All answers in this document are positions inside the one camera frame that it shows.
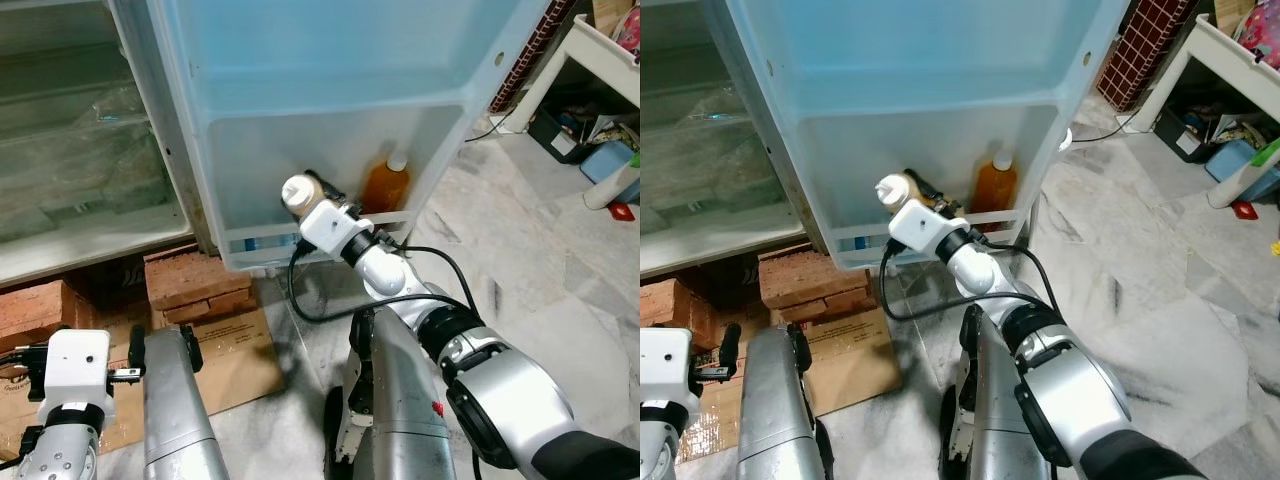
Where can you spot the beige bottle white round cap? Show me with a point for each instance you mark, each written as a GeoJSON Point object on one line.
{"type": "Point", "coordinates": [298, 193]}
{"type": "Point", "coordinates": [893, 190]}

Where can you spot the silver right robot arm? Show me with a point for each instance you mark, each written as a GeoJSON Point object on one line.
{"type": "Point", "coordinates": [520, 400]}
{"type": "Point", "coordinates": [1080, 400]}

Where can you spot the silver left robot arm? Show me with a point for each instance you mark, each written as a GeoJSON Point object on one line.
{"type": "Point", "coordinates": [60, 455]}
{"type": "Point", "coordinates": [660, 450]}

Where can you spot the grey fridge door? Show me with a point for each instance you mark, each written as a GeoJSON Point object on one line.
{"type": "Point", "coordinates": [900, 70]}
{"type": "Point", "coordinates": [300, 70]}

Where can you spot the grey fridge body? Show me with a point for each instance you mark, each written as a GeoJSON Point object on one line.
{"type": "Point", "coordinates": [60, 250]}
{"type": "Point", "coordinates": [700, 245]}

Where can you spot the clear fridge crisper drawer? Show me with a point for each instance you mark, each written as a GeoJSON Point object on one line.
{"type": "Point", "coordinates": [720, 165]}
{"type": "Point", "coordinates": [90, 170]}

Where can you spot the red clay brick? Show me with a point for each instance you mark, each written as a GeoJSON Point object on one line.
{"type": "Point", "coordinates": [200, 314]}
{"type": "Point", "coordinates": [810, 270]}
{"type": "Point", "coordinates": [665, 305]}
{"type": "Point", "coordinates": [40, 310]}
{"type": "Point", "coordinates": [195, 275]}
{"type": "Point", "coordinates": [815, 310]}

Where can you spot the silver left robot leg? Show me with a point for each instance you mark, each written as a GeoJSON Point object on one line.
{"type": "Point", "coordinates": [775, 420]}
{"type": "Point", "coordinates": [180, 420]}

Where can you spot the silver robot leg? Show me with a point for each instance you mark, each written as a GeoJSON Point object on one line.
{"type": "Point", "coordinates": [1000, 420]}
{"type": "Point", "coordinates": [180, 420]}
{"type": "Point", "coordinates": [775, 420]}
{"type": "Point", "coordinates": [400, 400]}

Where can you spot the flat brown cardboard sheet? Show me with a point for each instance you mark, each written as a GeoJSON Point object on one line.
{"type": "Point", "coordinates": [240, 360]}
{"type": "Point", "coordinates": [840, 360]}

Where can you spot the small red floor object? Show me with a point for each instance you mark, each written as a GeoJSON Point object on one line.
{"type": "Point", "coordinates": [621, 211]}
{"type": "Point", "coordinates": [1246, 210]}

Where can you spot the silver right robot leg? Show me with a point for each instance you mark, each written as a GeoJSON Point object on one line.
{"type": "Point", "coordinates": [400, 400]}
{"type": "Point", "coordinates": [1000, 420]}

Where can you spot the black storage crate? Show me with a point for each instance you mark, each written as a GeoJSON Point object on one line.
{"type": "Point", "coordinates": [550, 130]}
{"type": "Point", "coordinates": [1175, 135]}

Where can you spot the blue plastic container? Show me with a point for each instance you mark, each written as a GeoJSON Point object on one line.
{"type": "Point", "coordinates": [605, 160]}
{"type": "Point", "coordinates": [1230, 160]}

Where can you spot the red brick-tile pillar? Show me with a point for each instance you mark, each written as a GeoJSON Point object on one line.
{"type": "Point", "coordinates": [1145, 50]}
{"type": "Point", "coordinates": [535, 50]}

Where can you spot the white table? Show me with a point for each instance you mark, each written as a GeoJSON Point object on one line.
{"type": "Point", "coordinates": [1210, 45]}
{"type": "Point", "coordinates": [590, 45]}

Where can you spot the white plastic cylinder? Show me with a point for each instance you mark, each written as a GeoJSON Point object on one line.
{"type": "Point", "coordinates": [1240, 185]}

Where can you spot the pink bag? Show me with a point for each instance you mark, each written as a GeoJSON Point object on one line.
{"type": "Point", "coordinates": [630, 30]}
{"type": "Point", "coordinates": [1262, 35]}

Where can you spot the brown cardboard box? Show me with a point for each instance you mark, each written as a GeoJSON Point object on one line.
{"type": "Point", "coordinates": [1232, 15]}
{"type": "Point", "coordinates": [610, 15]}

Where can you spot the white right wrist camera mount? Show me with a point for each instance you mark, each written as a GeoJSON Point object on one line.
{"type": "Point", "coordinates": [330, 230]}
{"type": "Point", "coordinates": [922, 228]}

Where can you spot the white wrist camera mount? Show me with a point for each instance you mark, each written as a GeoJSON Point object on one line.
{"type": "Point", "coordinates": [330, 230]}
{"type": "Point", "coordinates": [75, 365]}
{"type": "Point", "coordinates": [922, 228]}
{"type": "Point", "coordinates": [665, 365]}

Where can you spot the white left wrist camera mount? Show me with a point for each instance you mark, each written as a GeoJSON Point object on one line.
{"type": "Point", "coordinates": [665, 365]}
{"type": "Point", "coordinates": [75, 365]}

